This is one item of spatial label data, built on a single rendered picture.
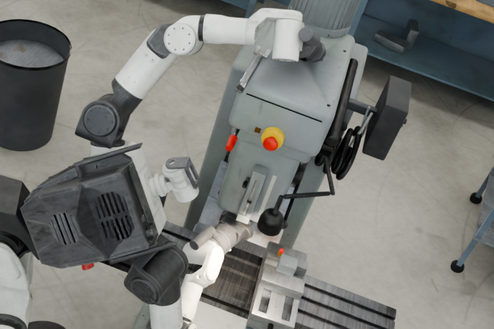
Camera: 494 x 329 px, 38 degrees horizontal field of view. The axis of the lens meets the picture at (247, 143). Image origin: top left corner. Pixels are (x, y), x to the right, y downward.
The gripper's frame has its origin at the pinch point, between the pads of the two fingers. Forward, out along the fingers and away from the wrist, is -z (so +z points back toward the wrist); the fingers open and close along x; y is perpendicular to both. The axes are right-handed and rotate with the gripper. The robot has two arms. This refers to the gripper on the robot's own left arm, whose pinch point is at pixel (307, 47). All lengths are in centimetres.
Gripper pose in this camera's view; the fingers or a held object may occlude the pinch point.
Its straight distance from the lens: 198.3
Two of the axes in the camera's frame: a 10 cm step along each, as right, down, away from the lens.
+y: 4.7, -8.7, -1.4
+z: -2.9, 0.0, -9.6
